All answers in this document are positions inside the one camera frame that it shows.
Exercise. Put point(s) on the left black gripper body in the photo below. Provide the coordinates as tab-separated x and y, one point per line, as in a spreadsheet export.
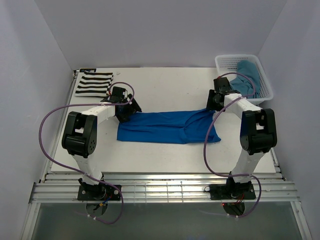
127	110

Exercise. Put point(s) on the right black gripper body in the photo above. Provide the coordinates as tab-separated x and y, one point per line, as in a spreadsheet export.
211	102

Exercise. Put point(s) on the teal tank top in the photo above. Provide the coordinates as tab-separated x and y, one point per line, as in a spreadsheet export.
243	85

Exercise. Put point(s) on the blue tank top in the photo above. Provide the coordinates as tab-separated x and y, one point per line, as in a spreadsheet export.
171	127

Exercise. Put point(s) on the black white striped tank top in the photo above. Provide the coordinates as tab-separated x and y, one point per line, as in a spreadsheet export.
94	84

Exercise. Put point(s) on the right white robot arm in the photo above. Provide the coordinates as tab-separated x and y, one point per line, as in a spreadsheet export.
258	132

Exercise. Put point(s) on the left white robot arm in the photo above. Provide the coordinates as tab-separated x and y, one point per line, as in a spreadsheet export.
81	130

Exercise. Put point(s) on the white plastic basket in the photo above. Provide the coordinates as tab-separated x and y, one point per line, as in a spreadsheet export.
228	63

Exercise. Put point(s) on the blue label sticker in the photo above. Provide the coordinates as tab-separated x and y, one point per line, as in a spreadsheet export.
90	70

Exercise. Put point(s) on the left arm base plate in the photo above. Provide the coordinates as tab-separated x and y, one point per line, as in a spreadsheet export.
97	193

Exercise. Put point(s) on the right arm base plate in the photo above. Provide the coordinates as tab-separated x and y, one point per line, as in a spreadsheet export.
222	192

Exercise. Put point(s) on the aluminium rail frame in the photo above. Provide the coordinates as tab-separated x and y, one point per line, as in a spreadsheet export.
160	188

